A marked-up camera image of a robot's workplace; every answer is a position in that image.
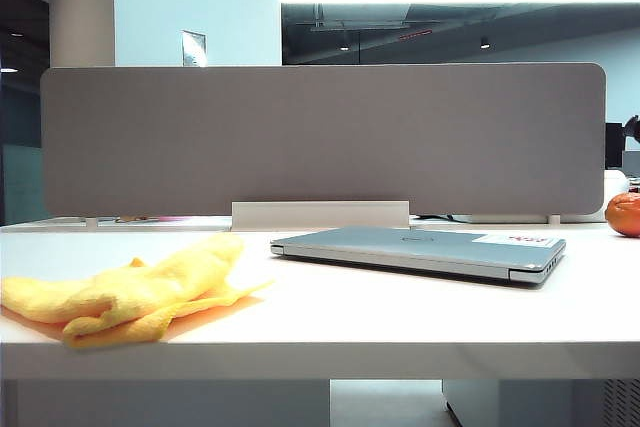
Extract yellow cloth rag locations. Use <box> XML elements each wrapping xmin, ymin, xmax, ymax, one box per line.
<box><xmin>0</xmin><ymin>232</ymin><xmax>275</xmax><ymax>351</ymax></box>

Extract silver closed laptop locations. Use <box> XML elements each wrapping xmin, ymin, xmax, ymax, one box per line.
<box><xmin>270</xmin><ymin>225</ymin><xmax>567</xmax><ymax>289</ymax></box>

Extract white red laptop sticker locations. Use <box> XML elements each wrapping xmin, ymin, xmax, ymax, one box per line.
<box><xmin>469</xmin><ymin>232</ymin><xmax>549</xmax><ymax>249</ymax></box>

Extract grey fabric desk divider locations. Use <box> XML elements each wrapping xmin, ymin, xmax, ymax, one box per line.
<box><xmin>39</xmin><ymin>62</ymin><xmax>607</xmax><ymax>219</ymax></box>

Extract pink and orange papers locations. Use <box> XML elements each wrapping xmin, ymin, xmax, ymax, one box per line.
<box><xmin>97</xmin><ymin>215</ymin><xmax>201</xmax><ymax>225</ymax></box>

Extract grey desk support panel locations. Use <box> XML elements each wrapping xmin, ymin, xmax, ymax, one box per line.
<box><xmin>14</xmin><ymin>379</ymin><xmax>331</xmax><ymax>427</ymax></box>

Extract black computer monitor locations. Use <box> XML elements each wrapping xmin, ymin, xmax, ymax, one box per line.
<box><xmin>605</xmin><ymin>122</ymin><xmax>626</xmax><ymax>169</ymax></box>

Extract beige round pillar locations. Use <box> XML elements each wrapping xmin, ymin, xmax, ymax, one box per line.
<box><xmin>48</xmin><ymin>0</ymin><xmax>116</xmax><ymax>69</ymax></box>

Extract orange tangerine fruit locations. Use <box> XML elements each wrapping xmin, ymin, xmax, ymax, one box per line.
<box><xmin>604</xmin><ymin>192</ymin><xmax>640</xmax><ymax>238</ymax></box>

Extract white vented under-desk cabinet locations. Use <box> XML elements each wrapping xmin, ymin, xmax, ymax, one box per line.
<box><xmin>442</xmin><ymin>379</ymin><xmax>640</xmax><ymax>427</ymax></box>

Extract small wall poster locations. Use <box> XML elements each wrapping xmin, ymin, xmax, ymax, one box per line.
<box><xmin>181</xmin><ymin>29</ymin><xmax>208</xmax><ymax>68</ymax></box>

